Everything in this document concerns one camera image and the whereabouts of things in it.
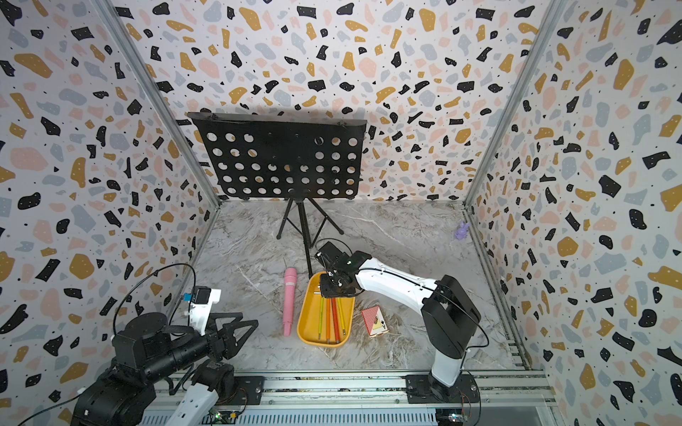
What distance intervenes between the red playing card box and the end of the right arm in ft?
0.63

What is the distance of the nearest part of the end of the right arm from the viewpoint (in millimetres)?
609

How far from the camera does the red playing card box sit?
85 cm

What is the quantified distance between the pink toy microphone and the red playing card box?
0.24 metres

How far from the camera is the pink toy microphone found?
33.7 inches

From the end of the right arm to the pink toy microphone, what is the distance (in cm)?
21
